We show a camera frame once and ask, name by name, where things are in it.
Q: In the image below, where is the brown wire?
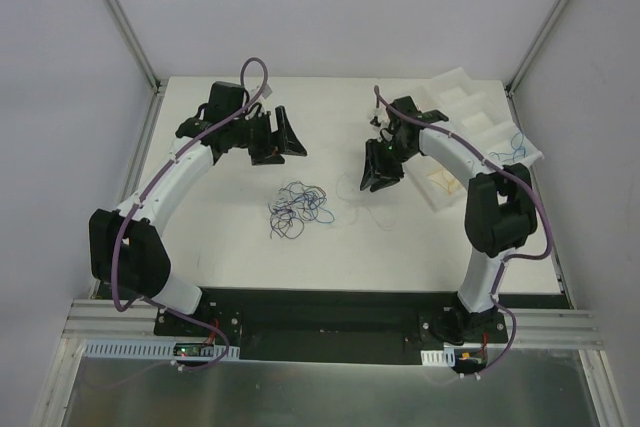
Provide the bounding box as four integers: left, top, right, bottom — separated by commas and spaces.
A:
279, 179, 329, 208

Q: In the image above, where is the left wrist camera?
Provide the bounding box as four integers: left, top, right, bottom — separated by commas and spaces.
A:
261, 86, 272, 99

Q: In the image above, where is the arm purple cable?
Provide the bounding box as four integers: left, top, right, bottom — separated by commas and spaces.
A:
373, 85, 554, 367
112, 56, 269, 373

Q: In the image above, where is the white cable duct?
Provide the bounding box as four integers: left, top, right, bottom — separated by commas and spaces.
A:
84, 339, 240, 362
420, 349, 456, 368

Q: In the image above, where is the left aluminium frame post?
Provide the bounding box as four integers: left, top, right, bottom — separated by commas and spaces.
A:
102, 0, 163, 94

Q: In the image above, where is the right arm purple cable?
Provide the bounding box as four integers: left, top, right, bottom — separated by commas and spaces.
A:
373, 85, 554, 367

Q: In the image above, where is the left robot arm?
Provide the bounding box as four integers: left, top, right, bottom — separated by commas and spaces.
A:
89, 81, 307, 336

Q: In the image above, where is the left white cable duct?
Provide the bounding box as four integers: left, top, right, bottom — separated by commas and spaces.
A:
84, 339, 240, 362

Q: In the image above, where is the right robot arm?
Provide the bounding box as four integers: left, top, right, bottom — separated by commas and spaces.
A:
360, 96, 539, 345

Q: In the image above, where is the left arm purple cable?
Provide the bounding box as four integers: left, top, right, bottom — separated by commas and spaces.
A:
112, 56, 269, 373

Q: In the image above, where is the orange wire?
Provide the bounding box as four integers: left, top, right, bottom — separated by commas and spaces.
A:
427, 169, 461, 196

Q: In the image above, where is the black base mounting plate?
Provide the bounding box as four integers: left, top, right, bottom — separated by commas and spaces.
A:
153, 288, 507, 365

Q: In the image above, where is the purple wire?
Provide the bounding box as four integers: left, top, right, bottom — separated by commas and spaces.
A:
268, 191, 326, 241

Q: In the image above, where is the white foam compartment tray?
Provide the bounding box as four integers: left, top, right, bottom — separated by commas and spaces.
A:
395, 67, 543, 212

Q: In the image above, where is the dark blue wire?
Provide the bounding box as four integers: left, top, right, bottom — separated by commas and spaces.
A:
304, 191, 336, 226

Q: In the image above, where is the right white cable duct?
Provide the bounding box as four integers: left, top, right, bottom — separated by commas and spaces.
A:
420, 349, 456, 368

